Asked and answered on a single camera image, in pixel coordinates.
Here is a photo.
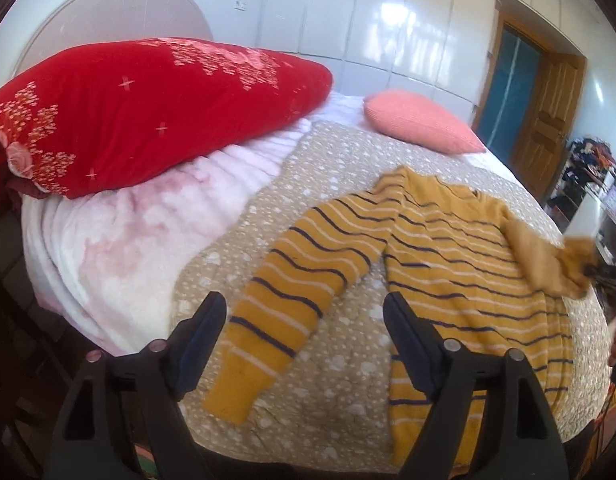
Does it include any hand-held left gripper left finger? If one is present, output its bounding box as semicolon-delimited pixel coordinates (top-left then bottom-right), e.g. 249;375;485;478
40;291;229;480

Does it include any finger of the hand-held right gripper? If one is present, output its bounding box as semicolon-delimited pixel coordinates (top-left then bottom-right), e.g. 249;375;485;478
584;264;616;292

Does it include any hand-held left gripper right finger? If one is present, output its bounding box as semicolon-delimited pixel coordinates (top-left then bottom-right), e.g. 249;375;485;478
383;291;571;480

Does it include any yellow striped knit sweater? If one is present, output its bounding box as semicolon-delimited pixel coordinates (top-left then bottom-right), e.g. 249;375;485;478
203;165;602;468

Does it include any beige dotted quilt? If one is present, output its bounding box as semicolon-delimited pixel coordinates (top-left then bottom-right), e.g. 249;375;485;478
173;120;613;461

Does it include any cluttered side shelf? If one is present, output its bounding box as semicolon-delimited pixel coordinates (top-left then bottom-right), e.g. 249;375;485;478
545;135;616;263

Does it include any pink fluffy blanket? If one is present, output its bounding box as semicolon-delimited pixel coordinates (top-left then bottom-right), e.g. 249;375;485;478
20;92;369;357

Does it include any brown wooden door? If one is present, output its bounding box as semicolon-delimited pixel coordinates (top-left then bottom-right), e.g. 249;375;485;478
510;52;587;202

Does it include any coral pink pillow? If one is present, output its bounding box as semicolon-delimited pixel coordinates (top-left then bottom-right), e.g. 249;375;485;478
364;90;487;155

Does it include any red embroidered pillow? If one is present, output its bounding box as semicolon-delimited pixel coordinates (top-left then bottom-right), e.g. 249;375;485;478
0;37;335;200

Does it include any white wardrobe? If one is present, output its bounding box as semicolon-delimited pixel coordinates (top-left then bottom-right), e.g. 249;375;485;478
258;0;501;106

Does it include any white arched headboard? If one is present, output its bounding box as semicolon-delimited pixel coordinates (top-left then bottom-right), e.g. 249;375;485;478
10;0;215;78

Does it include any wooden door frame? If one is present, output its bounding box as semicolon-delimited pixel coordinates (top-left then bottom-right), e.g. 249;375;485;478
470;0;556;133

